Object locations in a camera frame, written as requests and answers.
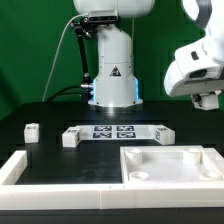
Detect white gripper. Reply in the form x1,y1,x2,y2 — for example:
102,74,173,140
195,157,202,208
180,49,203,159
164,41,224,97

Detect white square tabletop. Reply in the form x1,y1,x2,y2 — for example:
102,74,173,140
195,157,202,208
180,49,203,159
120,146,224,183

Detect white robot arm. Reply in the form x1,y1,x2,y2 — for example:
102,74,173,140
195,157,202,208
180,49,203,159
73,0,224,110

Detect white marker sheet with tags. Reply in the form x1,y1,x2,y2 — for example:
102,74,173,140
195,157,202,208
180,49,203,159
78,125,154,140

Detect white U-shaped obstacle fence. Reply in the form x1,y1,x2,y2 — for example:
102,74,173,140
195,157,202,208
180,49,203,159
0,150,224,210

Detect grey depth camera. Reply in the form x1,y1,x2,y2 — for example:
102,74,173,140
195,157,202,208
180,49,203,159
84,10,120,24

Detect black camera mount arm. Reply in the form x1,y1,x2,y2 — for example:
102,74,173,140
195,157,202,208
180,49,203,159
70,20,92,102

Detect grey cable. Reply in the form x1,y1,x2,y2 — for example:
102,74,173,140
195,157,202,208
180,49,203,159
41,13,90,103

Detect black cables at base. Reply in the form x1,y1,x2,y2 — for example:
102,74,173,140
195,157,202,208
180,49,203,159
46,84,84,103

